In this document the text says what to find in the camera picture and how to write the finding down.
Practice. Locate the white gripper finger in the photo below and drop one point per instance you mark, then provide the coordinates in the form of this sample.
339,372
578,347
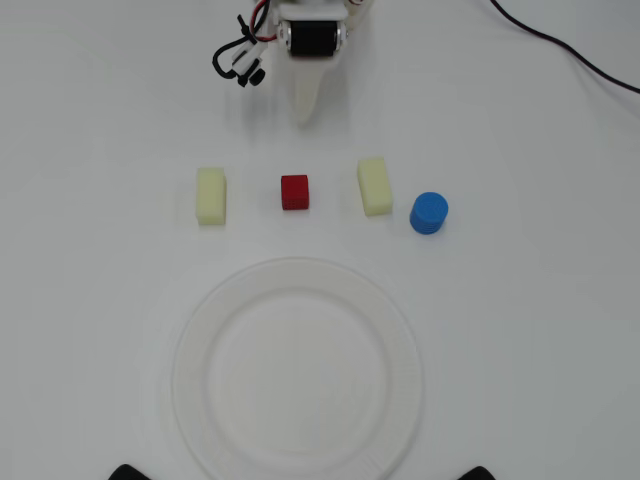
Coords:
306,90

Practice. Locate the pale yellow foam block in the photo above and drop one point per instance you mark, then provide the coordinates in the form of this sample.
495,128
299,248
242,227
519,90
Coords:
375,187
211,196

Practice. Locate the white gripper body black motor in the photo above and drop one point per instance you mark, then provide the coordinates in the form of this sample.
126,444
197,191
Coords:
313,39

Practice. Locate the blue cylinder block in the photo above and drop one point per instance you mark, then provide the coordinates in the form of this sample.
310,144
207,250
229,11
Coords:
429,212

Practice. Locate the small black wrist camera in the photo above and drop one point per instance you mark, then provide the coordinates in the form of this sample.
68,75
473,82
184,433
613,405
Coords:
248,62

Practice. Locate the red cube block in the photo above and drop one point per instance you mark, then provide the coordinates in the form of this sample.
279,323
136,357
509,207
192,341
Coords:
294,192

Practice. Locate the black stand foot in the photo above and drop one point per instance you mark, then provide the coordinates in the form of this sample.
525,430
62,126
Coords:
127,473
481,474

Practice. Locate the white paper plate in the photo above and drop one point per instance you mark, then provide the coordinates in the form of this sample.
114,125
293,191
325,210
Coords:
297,375

